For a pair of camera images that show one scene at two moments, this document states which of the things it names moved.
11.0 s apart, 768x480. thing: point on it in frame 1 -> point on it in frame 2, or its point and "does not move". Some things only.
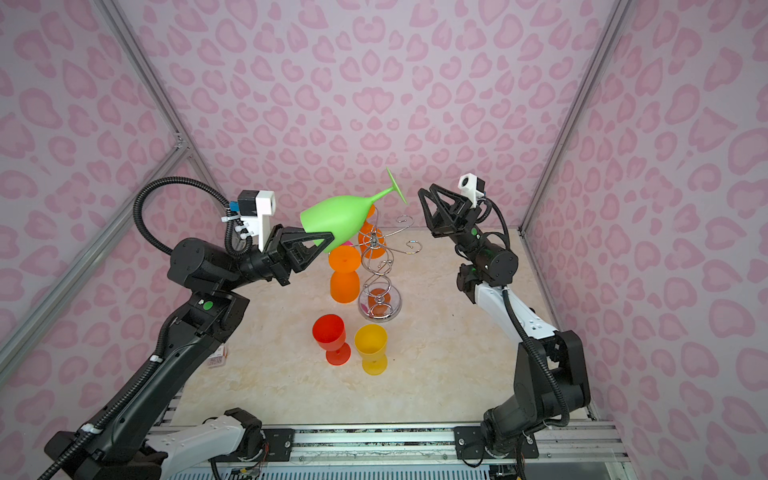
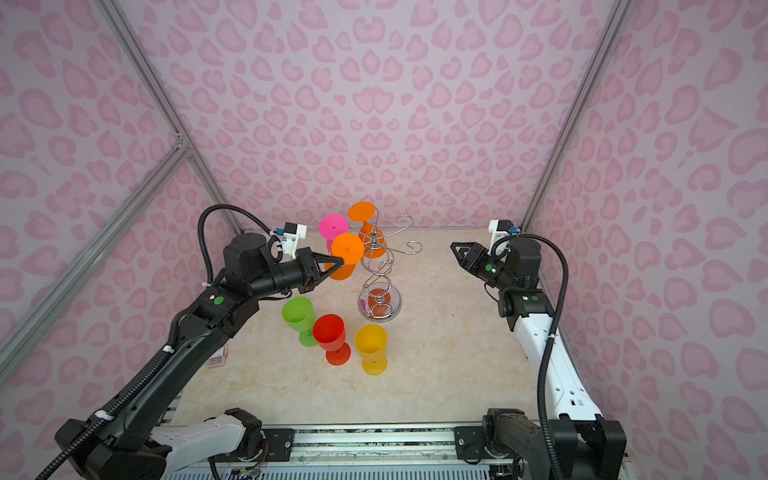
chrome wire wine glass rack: (381, 301) does not move
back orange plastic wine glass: (371, 239) does not move
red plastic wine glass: (329, 333) does not move
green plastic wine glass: (343, 216) -> (298, 313)
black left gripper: (277, 264) -> (307, 261)
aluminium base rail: (427, 444) does not move
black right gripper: (459, 226) -> (476, 250)
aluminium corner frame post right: (601, 49) does not move
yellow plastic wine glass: (370, 341) does not move
